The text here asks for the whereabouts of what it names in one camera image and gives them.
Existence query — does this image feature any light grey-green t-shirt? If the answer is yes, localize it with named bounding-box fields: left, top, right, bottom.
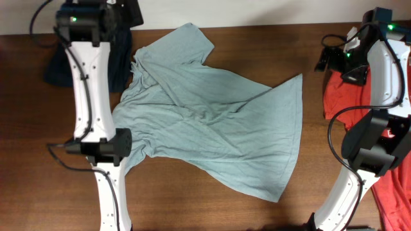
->
left=113, top=23, right=302, bottom=202

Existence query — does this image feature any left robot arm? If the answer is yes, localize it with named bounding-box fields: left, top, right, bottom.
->
left=54, top=1, right=144, bottom=231

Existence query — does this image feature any folded navy blue garment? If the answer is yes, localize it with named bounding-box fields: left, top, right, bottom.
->
left=43, top=28, right=132, bottom=93

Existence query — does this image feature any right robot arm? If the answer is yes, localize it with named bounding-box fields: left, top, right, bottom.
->
left=301, top=7, right=410, bottom=230

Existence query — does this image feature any red printed t-shirt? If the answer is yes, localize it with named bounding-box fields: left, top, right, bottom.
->
left=323, top=71, right=410, bottom=231

